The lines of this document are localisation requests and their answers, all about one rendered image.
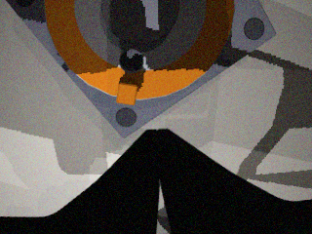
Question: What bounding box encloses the orange and grey round plate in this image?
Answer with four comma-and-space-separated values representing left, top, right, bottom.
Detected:
44, 0, 235, 105

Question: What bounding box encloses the dark grey square base plate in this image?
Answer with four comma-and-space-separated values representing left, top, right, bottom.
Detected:
7, 0, 277, 137

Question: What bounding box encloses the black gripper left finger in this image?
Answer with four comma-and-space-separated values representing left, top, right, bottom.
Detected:
0, 129, 160, 234

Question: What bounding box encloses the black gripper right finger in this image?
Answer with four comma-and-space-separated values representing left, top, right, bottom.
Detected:
157, 128, 312, 234

